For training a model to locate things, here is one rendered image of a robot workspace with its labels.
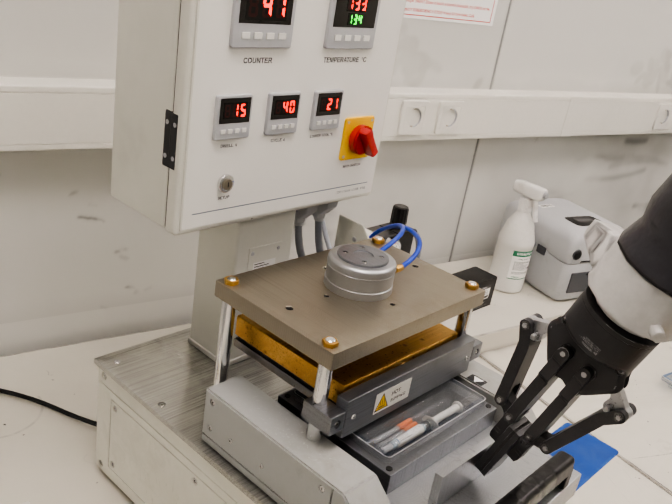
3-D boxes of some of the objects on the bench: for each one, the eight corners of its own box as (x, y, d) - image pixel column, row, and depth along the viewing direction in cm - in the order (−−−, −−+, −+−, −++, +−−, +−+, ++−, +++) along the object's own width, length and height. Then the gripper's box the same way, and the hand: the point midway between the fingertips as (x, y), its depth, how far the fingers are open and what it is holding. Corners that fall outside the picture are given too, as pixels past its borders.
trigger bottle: (479, 281, 172) (505, 178, 162) (501, 276, 177) (528, 176, 167) (507, 297, 166) (536, 192, 156) (530, 291, 171) (560, 189, 161)
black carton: (444, 302, 159) (451, 273, 156) (468, 293, 165) (475, 265, 162) (466, 314, 155) (474, 285, 152) (490, 305, 161) (498, 276, 158)
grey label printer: (487, 259, 185) (504, 195, 178) (545, 254, 195) (563, 193, 188) (557, 306, 166) (579, 236, 159) (618, 297, 176) (641, 231, 169)
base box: (94, 470, 103) (98, 363, 96) (290, 384, 129) (304, 296, 122) (390, 775, 71) (426, 648, 64) (569, 578, 98) (607, 475, 91)
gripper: (549, 267, 64) (423, 429, 78) (670, 379, 59) (512, 533, 72) (589, 252, 70) (464, 406, 83) (703, 353, 64) (550, 501, 78)
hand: (504, 446), depth 76 cm, fingers closed, pressing on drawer
